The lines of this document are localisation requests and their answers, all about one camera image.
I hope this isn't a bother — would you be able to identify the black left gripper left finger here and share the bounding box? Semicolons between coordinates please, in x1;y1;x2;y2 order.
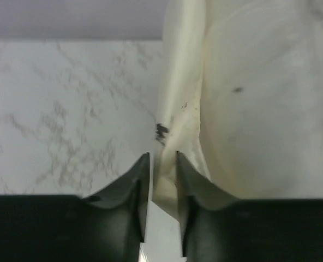
0;153;150;261

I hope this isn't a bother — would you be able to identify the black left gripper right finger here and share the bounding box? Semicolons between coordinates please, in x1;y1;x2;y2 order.
176;153;323;261

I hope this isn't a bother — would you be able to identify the cream yellow pillowcase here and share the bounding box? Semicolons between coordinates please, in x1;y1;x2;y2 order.
152;1;210;218

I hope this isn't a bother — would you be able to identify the white pillow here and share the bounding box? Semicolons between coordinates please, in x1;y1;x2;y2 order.
200;1;323;198

